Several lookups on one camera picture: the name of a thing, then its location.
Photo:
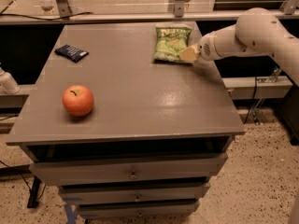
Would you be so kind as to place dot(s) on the bottom grey drawer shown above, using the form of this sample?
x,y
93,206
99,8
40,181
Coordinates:
x,y
142,209

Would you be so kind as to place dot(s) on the grey drawer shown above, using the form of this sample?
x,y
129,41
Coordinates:
x,y
142,209
136,194
68,173

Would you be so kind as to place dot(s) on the dark blue snack packet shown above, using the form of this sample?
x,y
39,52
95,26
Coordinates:
x,y
71,53

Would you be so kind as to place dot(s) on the top grey drawer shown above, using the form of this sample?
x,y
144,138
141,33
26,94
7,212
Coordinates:
x,y
68,173

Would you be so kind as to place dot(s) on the grey metal rail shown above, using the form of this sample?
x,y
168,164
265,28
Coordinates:
x,y
88,17

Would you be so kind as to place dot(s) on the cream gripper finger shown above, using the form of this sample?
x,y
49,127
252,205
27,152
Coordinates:
x,y
190,54

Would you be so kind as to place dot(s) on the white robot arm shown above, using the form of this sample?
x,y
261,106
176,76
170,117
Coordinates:
x,y
256,33

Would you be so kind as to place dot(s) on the white pipe at left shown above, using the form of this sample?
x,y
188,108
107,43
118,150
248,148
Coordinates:
x,y
8,82

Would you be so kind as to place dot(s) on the middle grey drawer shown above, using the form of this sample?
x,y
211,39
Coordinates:
x,y
136,194

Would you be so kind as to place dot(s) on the red apple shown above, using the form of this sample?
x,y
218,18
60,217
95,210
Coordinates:
x,y
78,100

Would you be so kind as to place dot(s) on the black stand foot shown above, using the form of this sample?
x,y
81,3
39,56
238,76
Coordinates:
x,y
33,193

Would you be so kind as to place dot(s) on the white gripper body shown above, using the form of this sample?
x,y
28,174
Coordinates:
x,y
206,48

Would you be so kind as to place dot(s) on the green jalapeno chip bag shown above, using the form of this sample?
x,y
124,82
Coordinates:
x,y
170,41

